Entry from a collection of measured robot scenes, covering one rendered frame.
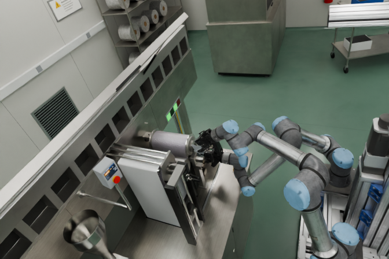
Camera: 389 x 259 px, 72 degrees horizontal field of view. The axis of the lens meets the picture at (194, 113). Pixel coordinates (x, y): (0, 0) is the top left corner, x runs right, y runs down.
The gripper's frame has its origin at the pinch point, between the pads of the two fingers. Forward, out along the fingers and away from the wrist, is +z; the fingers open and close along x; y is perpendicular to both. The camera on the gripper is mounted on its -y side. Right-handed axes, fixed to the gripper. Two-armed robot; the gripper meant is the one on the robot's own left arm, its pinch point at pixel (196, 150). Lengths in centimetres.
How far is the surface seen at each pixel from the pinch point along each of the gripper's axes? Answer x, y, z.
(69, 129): 63, 57, -49
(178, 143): 2.8, 11.0, 3.3
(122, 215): 42, 7, 43
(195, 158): 3.1, -3.3, 3.6
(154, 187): 34.0, 10.4, 3.9
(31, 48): -111, 181, 200
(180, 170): 31.2, 10.8, -19.0
